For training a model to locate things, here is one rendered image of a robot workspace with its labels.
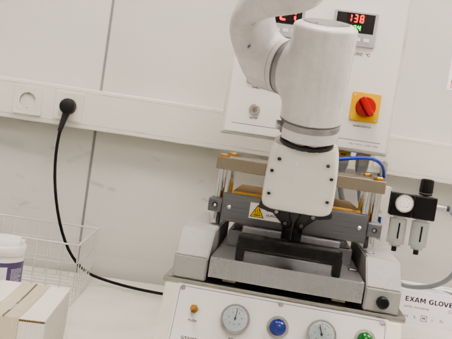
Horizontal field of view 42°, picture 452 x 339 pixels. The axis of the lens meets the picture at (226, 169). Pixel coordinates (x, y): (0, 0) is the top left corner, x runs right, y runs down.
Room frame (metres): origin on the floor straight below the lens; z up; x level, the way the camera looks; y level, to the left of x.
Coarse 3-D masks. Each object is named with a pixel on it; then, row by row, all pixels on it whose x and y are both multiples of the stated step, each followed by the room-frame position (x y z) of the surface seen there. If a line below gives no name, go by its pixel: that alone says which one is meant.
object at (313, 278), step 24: (312, 240) 0.89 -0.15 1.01; (216, 264) 0.83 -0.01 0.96; (240, 264) 0.83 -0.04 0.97; (264, 264) 0.83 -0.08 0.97; (288, 264) 0.86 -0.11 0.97; (312, 264) 0.88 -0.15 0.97; (288, 288) 0.82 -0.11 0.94; (312, 288) 0.82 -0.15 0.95; (336, 288) 0.81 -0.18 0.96; (360, 288) 0.81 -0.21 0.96
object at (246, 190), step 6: (240, 186) 1.04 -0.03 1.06; (246, 186) 1.07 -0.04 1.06; (252, 186) 1.09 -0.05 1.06; (234, 192) 0.95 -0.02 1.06; (240, 192) 0.94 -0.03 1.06; (246, 192) 0.94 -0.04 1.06; (252, 192) 0.96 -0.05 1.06; (258, 192) 0.97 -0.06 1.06; (336, 204) 0.97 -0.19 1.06; (342, 204) 0.99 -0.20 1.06; (348, 204) 1.00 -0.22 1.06; (342, 210) 0.93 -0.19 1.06; (348, 210) 0.93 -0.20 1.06; (354, 210) 0.93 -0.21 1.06; (360, 210) 1.04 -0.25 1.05
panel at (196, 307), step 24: (192, 288) 0.83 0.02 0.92; (192, 312) 0.82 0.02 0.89; (216, 312) 0.82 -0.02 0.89; (264, 312) 0.82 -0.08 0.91; (288, 312) 0.81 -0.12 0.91; (312, 312) 0.81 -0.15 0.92; (336, 312) 0.81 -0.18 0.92; (168, 336) 0.81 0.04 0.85; (192, 336) 0.80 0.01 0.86; (216, 336) 0.80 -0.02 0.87; (240, 336) 0.80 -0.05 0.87; (264, 336) 0.80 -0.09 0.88; (288, 336) 0.80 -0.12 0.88; (336, 336) 0.80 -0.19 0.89; (384, 336) 0.80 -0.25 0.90
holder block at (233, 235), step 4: (232, 228) 0.96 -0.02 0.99; (228, 232) 0.94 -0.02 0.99; (232, 232) 0.94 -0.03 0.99; (236, 232) 0.94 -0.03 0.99; (240, 232) 0.94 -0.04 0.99; (228, 236) 0.94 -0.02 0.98; (232, 236) 0.94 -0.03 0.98; (236, 236) 0.94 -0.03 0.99; (228, 240) 0.94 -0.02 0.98; (232, 240) 0.94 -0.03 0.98; (236, 240) 0.94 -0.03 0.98; (228, 244) 0.94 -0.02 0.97; (232, 244) 0.94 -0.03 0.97; (236, 244) 0.94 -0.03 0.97; (340, 248) 0.92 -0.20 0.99; (344, 248) 0.93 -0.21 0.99; (348, 248) 0.93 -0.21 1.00; (344, 252) 0.92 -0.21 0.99; (348, 252) 0.92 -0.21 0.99; (344, 256) 0.92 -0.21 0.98; (348, 256) 0.92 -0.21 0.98; (344, 260) 0.92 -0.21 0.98; (348, 260) 0.92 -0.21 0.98; (344, 264) 0.92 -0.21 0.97; (348, 264) 0.92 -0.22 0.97
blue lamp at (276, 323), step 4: (272, 320) 0.80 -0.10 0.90; (276, 320) 0.80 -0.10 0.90; (280, 320) 0.80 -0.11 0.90; (272, 324) 0.80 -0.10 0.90; (276, 324) 0.80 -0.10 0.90; (280, 324) 0.80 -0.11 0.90; (284, 324) 0.80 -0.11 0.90; (272, 328) 0.80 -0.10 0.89; (276, 328) 0.79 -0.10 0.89; (280, 328) 0.79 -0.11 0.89; (284, 328) 0.80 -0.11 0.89; (272, 332) 0.80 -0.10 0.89; (276, 332) 0.79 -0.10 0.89; (280, 332) 0.79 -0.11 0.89; (284, 332) 0.80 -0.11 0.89
